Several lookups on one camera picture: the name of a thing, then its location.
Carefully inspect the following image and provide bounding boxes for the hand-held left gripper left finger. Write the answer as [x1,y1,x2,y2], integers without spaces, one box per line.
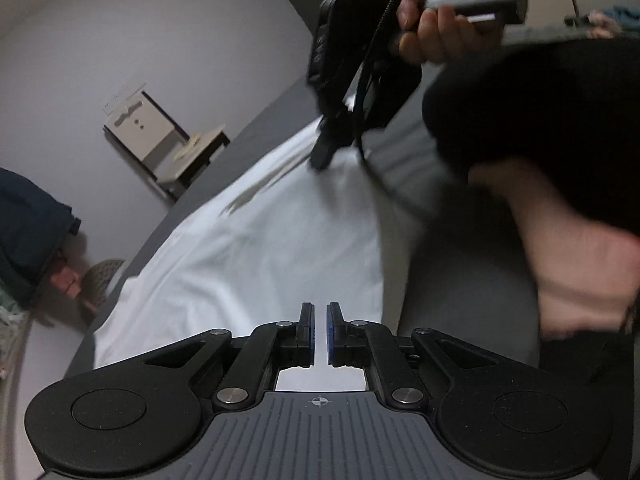
[146,303,317,411]

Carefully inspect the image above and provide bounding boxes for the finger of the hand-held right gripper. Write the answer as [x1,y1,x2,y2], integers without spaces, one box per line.
[310,114,352,171]

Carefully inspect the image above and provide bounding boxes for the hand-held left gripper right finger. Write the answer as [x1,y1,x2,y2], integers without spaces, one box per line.
[327,303,493,413]

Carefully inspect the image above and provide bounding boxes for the white shirt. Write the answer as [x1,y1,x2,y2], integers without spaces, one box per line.
[92,115,416,392]

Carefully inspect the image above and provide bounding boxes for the person's right hand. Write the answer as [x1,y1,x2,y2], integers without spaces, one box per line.
[397,0,503,65]

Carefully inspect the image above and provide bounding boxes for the pale yellow item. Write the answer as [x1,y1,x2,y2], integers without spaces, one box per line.
[171,131,207,162]

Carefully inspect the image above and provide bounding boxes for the pale wooden chair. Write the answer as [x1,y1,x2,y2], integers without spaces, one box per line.
[102,90,231,204]

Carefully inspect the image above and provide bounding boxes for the woven stool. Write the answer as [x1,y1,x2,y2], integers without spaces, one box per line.
[79,258,127,322]

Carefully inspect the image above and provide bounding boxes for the person's leg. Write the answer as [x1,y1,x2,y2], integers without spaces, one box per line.
[421,39,640,480]

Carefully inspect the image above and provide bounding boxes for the pink item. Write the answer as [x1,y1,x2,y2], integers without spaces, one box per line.
[49,259,84,297]

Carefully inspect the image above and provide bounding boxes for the dark teal jacket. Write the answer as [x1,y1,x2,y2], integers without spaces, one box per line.
[0,167,82,312]

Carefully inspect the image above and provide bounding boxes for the white wall socket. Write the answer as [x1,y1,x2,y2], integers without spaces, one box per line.
[102,80,149,114]

